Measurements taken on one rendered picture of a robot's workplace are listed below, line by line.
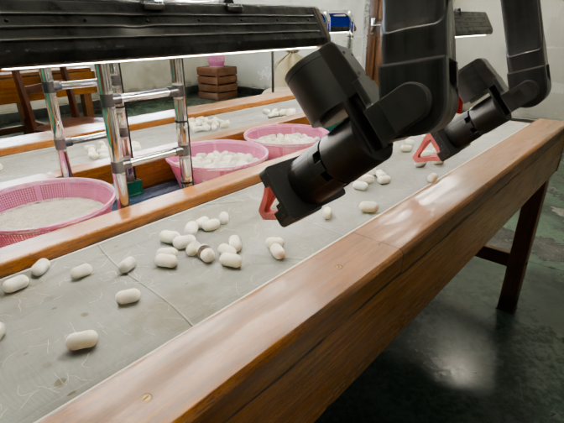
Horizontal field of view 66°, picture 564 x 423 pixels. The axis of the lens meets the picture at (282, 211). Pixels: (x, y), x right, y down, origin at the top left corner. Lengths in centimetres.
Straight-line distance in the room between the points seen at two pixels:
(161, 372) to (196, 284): 20
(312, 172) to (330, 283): 19
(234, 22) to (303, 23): 17
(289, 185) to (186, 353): 21
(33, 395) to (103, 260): 27
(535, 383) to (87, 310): 144
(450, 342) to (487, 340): 14
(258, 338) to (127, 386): 14
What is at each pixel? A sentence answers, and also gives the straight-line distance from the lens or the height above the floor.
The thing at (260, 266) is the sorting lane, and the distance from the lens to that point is 68.
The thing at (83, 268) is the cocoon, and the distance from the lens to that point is 70.
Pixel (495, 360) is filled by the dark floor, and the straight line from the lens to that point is 177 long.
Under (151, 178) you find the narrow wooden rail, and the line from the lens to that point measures 122.
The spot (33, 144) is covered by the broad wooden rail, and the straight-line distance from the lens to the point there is 146.
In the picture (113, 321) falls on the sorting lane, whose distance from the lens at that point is 60.
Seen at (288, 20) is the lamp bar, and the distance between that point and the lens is 85.
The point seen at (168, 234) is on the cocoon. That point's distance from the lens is 75.
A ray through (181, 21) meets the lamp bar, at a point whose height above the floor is 109.
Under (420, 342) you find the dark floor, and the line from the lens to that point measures 175.
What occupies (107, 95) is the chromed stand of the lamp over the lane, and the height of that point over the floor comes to 97.
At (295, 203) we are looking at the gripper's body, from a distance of 47.
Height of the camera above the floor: 109
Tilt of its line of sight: 24 degrees down
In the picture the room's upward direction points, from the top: straight up
